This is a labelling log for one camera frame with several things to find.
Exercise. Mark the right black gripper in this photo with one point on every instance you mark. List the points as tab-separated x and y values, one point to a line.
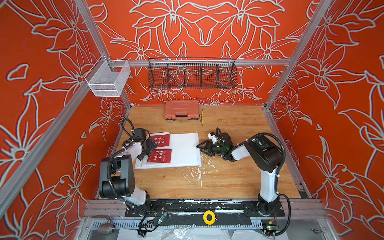
211	152

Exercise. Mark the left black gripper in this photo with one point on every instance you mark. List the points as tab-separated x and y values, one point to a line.
151	145

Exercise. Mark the red card row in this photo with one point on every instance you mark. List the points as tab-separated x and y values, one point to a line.
162	140
162	156

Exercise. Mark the red card top row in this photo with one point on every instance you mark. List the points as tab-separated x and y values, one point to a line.
162	140

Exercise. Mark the white photo album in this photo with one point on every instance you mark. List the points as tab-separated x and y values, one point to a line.
184	153

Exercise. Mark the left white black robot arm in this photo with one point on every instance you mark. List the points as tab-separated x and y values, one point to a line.
117	177

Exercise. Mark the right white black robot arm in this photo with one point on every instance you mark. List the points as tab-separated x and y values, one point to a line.
266	150

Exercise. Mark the red plastic tool case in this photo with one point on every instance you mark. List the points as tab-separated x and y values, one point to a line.
182	109

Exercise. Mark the yellow tape roll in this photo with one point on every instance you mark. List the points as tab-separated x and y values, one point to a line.
209	217

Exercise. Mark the white mesh basket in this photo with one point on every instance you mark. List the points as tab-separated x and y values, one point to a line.
108	78

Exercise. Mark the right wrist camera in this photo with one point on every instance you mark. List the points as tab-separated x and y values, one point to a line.
213	137

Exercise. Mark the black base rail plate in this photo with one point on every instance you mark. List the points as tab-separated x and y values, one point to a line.
231	214

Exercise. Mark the black wire basket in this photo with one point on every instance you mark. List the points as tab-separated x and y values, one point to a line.
182	73

